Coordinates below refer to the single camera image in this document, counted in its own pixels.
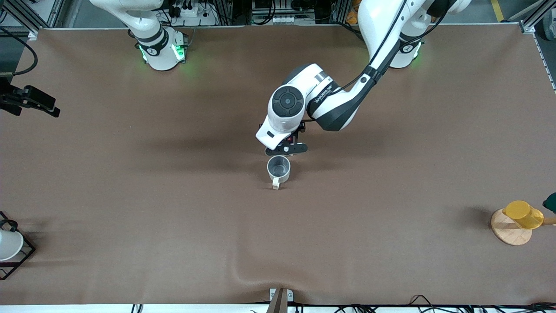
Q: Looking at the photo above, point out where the yellow plastic cup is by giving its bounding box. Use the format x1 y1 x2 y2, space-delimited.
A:
503 201 544 230

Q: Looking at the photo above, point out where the white power strip with plugs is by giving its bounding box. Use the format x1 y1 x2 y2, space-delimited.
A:
167 0 218 27

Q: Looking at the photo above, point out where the orange packaged goods pile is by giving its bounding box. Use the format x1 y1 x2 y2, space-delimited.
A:
346 0 362 24

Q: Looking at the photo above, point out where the round wooden mug stand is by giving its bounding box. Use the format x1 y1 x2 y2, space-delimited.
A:
491 208 556 246

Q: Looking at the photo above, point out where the aluminium frame profile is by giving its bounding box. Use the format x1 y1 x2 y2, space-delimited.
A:
0 0 66 31
519 0 556 34

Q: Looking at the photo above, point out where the white mug black handle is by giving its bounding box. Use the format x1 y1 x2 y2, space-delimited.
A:
0 220 24 261

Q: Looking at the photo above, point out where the black wire rack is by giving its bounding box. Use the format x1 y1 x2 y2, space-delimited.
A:
0 211 36 281

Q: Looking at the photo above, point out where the black cable bundle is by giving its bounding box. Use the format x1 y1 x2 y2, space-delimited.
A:
408 295 556 313

